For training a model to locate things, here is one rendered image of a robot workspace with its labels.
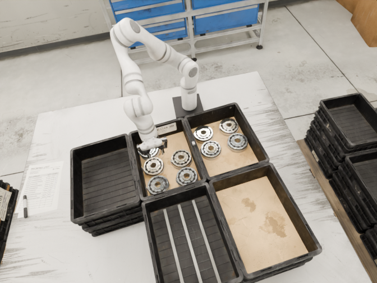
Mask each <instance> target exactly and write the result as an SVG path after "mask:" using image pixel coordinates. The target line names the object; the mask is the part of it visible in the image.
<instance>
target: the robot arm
mask: <svg viewBox="0 0 377 283"><path fill-rule="evenodd" d="M110 36H111V41H112V44H113V47H114V50H115V52H116V55H117V58H118V60H119V64H120V65H121V69H122V73H123V79H124V84H125V89H126V92H127V93H128V94H131V95H140V97H137V98H133V99H128V100H126V101H125V102H124V105H123V109H124V112H125V114H126V115H127V117H128V118H129V119H130V120H131V121H132V122H133V123H134V124H135V125H136V127H137V130H138V132H139V135H140V138H141V141H142V144H141V145H139V144H137V150H138V151H139V152H140V153H141V154H142V155H145V154H146V155H147V157H148V158H150V159H151V155H150V150H151V149H153V148H158V149H160V150H161V152H162V155H163V154H164V153H165V152H164V148H165V149H166V148H167V137H166V136H164V138H160V137H159V135H158V132H157V129H156V127H155V125H154V122H153V119H152V117H151V116H150V115H149V114H151V113H152V111H153V104H152V101H151V100H150V98H149V96H148V94H147V92H146V90H145V87H144V83H143V79H142V74H141V71H140V69H139V67H138V65H137V64H136V63H134V61H133V60H132V59H131V58H130V57H129V55H128V47H129V46H131V45H132V44H134V43H135V42H142V43H143V44H144V45H145V46H146V49H147V52H148V54H149V56H150V57H151V58H152V59H153V60H155V61H157V62H159V63H161V64H164V65H171V66H173V67H174V68H175V69H176V70H177V71H178V72H180V73H181V74H182V75H183V76H184V77H183V78H182V79H181V81H180V84H181V98H182V107H183V109H185V110H187V111H192V110H194V109H195V108H196V106H197V81H198V75H199V67H198V64H197V63H196V62H194V61H193V60H192V59H191V58H189V57H187V56H184V55H182V54H180V53H178V52H176V51H175V50H174V49H173V48H172V47H171V46H170V45H168V44H167V43H165V42H163V41H161V40H160V39H158V38H157V37H155V36H153V35H152V34H151V33H149V32H148V31H147V30H145V29H144V28H143V27H142V26H140V25H139V24H138V23H137V22H135V21H134V20H132V19H130V18H124V19H122V20H121V21H120V22H119V23H117V24H116V25H115V26H114V27H112V29H111V31H110ZM162 142H163V143H164V144H163V143H162ZM162 144H163V145H162Z"/></svg>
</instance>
